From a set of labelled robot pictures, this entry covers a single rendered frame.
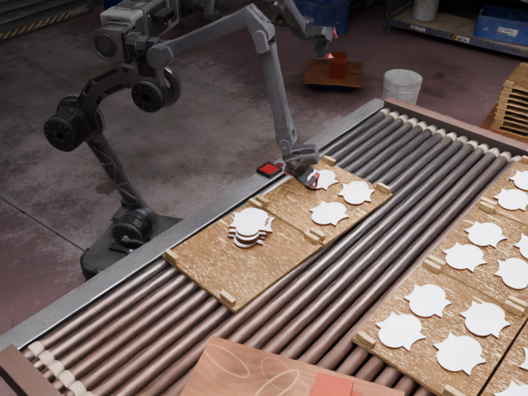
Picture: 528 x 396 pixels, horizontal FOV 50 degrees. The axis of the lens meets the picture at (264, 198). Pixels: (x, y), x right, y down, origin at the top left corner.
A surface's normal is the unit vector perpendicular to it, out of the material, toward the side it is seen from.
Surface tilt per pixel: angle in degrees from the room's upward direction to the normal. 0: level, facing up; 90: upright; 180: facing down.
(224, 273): 0
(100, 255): 0
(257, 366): 0
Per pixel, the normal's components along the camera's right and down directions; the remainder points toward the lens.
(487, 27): -0.49, 0.52
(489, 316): 0.00, -0.80
